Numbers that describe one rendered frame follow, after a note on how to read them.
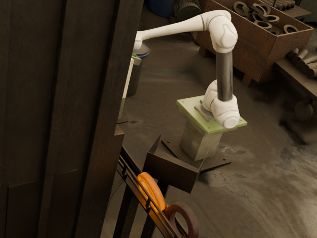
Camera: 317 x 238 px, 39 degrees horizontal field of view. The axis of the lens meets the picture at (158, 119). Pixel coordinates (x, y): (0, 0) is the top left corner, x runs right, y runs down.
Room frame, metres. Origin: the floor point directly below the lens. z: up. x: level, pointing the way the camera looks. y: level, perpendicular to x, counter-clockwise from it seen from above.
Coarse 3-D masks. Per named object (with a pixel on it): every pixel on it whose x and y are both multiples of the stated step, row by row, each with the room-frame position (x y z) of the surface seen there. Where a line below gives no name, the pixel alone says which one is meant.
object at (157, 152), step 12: (156, 144) 1.90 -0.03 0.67; (156, 156) 1.74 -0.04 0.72; (168, 156) 1.92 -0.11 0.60; (144, 168) 1.75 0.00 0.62; (156, 168) 1.74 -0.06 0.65; (168, 168) 1.73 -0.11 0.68; (180, 168) 1.71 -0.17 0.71; (192, 168) 1.89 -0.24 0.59; (168, 180) 1.72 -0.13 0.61; (180, 180) 1.71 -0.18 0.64; (192, 180) 1.70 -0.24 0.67; (144, 228) 1.80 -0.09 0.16
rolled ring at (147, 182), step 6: (144, 174) 1.51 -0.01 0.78; (144, 180) 1.48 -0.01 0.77; (150, 180) 1.47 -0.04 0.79; (144, 186) 1.54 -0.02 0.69; (150, 186) 1.45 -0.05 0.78; (156, 186) 1.45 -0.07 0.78; (150, 192) 1.54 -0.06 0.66; (156, 192) 1.43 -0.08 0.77; (156, 198) 1.42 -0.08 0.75; (162, 198) 1.43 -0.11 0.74; (162, 204) 1.43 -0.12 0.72; (156, 210) 1.45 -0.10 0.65
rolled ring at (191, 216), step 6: (174, 204) 1.40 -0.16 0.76; (180, 204) 1.40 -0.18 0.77; (168, 210) 1.42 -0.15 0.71; (174, 210) 1.40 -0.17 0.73; (180, 210) 1.37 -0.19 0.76; (186, 210) 1.37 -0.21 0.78; (168, 216) 1.41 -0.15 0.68; (174, 216) 1.42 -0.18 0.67; (186, 216) 1.35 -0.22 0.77; (192, 216) 1.35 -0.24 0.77; (174, 222) 1.41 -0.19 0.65; (192, 222) 1.33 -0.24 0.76; (192, 228) 1.31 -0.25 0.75; (198, 228) 1.33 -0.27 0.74; (174, 234) 1.37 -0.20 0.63; (180, 234) 1.38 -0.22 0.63; (192, 234) 1.30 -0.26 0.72; (198, 234) 1.32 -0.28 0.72
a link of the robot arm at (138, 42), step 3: (138, 36) 2.54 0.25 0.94; (135, 39) 2.51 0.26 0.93; (138, 39) 2.52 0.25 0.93; (141, 39) 2.53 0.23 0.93; (135, 42) 2.50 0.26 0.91; (138, 42) 2.51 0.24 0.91; (141, 42) 2.53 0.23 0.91; (135, 45) 2.50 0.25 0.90; (138, 45) 2.51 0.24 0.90; (135, 48) 2.51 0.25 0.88; (138, 48) 2.51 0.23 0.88
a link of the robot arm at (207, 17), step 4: (208, 12) 2.70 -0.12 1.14; (212, 12) 2.70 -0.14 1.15; (216, 12) 2.69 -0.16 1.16; (220, 12) 2.69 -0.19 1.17; (224, 12) 2.71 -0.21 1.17; (228, 12) 2.72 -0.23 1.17; (204, 16) 2.67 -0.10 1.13; (208, 16) 2.66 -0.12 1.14; (212, 16) 2.65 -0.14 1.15; (216, 16) 2.63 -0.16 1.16; (228, 16) 2.70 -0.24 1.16; (204, 20) 2.65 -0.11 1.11; (208, 20) 2.64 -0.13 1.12; (204, 24) 2.65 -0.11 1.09; (208, 24) 2.63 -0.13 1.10; (204, 28) 2.65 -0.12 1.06; (208, 28) 2.63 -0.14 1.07
